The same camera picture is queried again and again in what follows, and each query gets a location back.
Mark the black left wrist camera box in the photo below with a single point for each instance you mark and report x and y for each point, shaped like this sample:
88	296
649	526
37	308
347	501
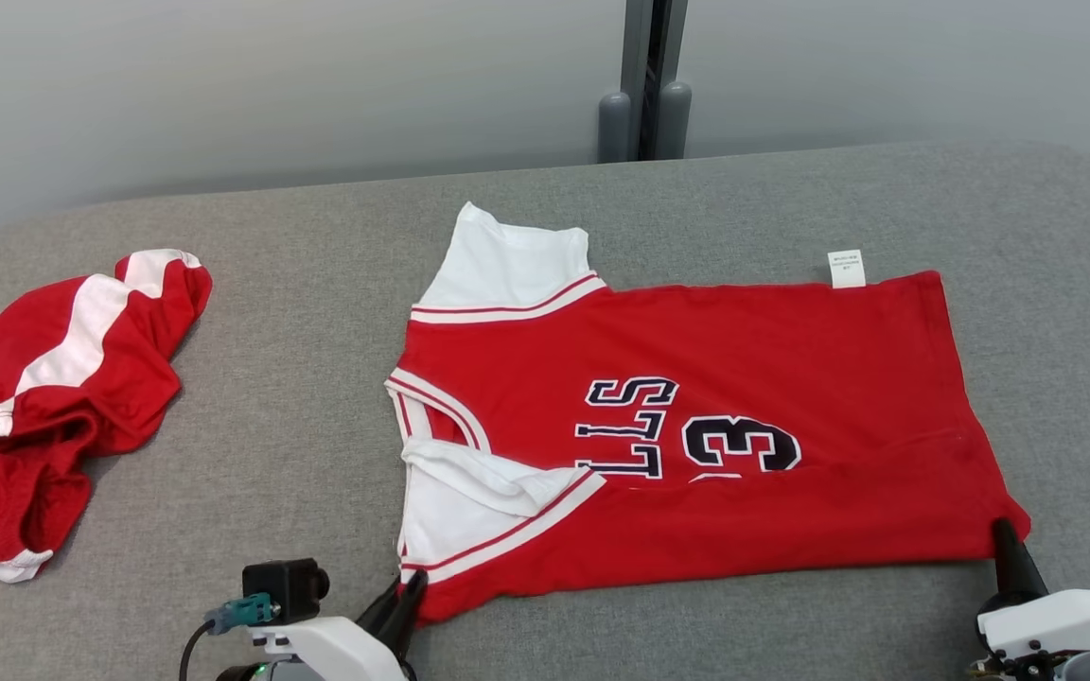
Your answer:
280	586

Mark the grey aluminium partition post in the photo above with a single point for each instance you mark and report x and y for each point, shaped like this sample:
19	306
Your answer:
654	47

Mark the red shorts with white stripe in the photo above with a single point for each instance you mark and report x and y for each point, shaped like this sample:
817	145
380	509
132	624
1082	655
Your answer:
53	397

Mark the red white basketball jersey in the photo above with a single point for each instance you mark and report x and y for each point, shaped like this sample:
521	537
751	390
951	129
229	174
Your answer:
744	378

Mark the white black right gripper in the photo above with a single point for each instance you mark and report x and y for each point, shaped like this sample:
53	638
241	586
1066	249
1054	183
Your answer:
1075	624

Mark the grey partition foot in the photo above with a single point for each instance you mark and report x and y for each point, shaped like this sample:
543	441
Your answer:
676	123
615	128

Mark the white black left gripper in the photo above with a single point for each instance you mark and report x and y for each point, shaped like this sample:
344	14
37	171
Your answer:
327	653

